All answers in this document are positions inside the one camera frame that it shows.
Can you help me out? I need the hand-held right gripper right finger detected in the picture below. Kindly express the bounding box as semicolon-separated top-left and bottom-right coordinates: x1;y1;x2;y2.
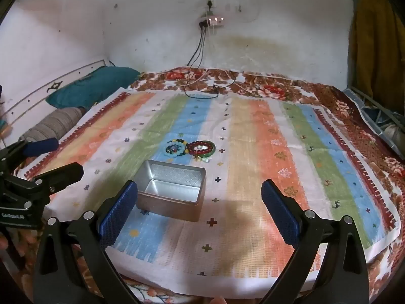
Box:
260;179;371;304

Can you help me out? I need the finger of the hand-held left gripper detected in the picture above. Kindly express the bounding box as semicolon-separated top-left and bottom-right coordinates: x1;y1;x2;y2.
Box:
0;138;60;169
6;161;85;205

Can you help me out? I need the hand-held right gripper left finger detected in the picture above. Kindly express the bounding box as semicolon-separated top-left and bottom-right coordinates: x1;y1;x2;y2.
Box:
33;180;140;304

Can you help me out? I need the silver metal tin box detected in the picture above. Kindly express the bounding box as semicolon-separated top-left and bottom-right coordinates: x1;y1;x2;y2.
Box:
135;160;207;223

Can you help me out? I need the light blue bead bracelet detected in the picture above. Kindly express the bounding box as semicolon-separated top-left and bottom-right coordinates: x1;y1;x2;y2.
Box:
164;143;189;159

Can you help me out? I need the red green bead bracelet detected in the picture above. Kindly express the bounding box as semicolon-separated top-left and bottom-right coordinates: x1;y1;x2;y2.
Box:
190;141;216;159

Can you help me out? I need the yellow and dark bead bracelet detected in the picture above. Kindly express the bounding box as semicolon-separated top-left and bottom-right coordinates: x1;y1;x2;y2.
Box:
167;137;192;148

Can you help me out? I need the grey rolled blanket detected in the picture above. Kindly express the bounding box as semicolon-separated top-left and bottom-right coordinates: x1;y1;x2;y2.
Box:
19;107;87;143

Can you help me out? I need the white bed headboard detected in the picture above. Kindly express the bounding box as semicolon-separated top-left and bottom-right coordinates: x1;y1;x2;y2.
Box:
0;58;106;127

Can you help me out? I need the striped pastel cloth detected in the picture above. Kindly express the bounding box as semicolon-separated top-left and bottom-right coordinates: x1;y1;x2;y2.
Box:
17;90;402;284

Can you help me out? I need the teal cloth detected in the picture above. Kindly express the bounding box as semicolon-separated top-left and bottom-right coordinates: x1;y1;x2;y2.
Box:
46;66;141;110

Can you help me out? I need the blue patterned cloth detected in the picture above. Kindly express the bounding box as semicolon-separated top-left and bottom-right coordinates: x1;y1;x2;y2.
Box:
343;86;405;138

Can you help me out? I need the yellow hanging garment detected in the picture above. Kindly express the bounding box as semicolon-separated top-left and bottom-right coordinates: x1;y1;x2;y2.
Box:
347;0;405;110

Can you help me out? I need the white power strip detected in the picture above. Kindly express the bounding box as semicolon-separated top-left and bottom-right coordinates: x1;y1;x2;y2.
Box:
199;12;226;28

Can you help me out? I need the black cable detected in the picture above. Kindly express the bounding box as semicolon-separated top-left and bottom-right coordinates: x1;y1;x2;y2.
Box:
187;27;206;68
184;22;236;99

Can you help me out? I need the white cable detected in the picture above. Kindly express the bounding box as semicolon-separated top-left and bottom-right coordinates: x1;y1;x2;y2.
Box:
177;25;236;90

